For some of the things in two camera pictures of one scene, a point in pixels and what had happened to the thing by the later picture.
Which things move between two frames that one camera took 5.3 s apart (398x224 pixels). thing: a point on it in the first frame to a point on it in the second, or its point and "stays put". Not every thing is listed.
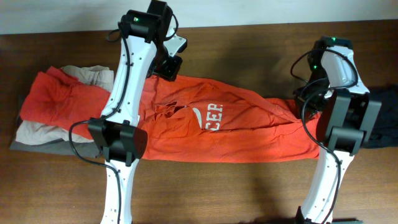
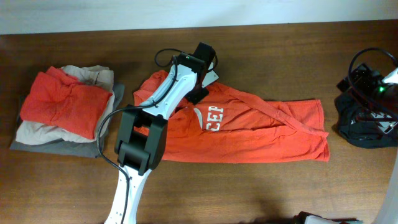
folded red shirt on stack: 55,97 stays put
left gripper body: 165,66 to 197,94
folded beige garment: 32,133 stays put
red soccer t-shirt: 193,120 stays put
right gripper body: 313,81 to 367,83
